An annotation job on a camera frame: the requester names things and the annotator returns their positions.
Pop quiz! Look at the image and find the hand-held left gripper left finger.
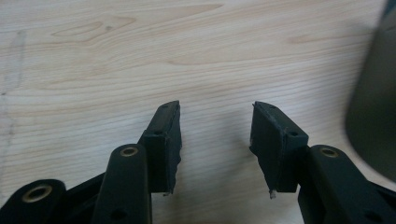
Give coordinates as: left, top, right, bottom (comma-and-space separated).
91, 100, 183, 224

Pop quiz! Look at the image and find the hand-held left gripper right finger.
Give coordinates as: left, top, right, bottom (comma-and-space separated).
248, 101, 396, 224

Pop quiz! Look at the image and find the dark grey-green container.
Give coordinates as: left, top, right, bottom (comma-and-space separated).
345, 0, 396, 183

